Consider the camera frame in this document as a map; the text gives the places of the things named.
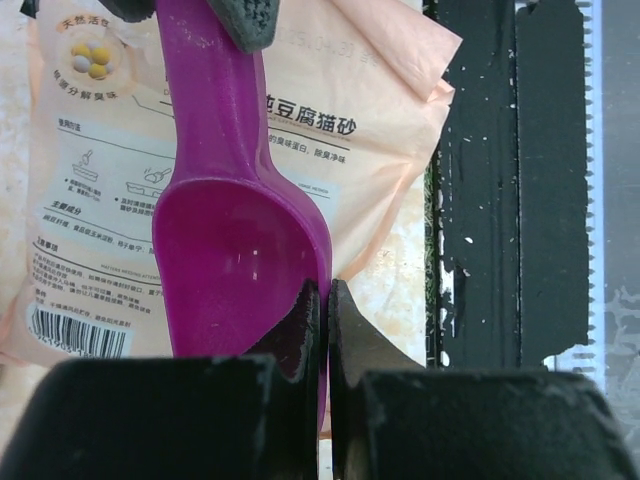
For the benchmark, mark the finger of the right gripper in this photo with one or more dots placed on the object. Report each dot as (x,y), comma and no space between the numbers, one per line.
(251,24)

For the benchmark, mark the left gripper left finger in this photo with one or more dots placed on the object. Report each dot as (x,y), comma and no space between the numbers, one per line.
(290,439)

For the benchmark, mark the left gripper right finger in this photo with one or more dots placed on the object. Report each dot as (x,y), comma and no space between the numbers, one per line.
(355,346)

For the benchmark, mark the purple plastic scoop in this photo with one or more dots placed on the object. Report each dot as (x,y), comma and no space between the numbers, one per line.
(233,238)

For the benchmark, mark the beige cat litter bag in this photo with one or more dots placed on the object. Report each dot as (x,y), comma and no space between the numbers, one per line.
(356,102)

